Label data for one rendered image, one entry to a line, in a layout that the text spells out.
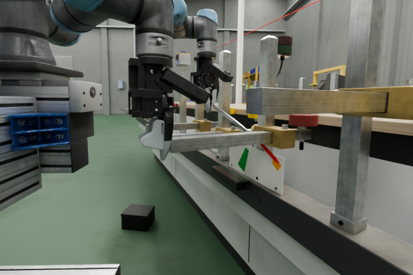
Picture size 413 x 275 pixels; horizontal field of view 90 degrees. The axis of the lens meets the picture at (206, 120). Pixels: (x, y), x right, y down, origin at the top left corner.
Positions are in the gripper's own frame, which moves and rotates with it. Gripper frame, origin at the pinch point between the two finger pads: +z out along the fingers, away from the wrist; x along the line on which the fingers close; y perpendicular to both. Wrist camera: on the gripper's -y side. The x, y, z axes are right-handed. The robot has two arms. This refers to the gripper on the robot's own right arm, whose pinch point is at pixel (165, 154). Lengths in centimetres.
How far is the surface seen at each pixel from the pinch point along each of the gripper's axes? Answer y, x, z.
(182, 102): -30, -78, -10
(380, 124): -49, 17, -6
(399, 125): -49, 20, -7
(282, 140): -29.1, 5.0, -1.8
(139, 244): -5, -89, 83
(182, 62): -30, -77, -34
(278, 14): -850, -866, -483
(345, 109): -18.4, 26.4, -11.0
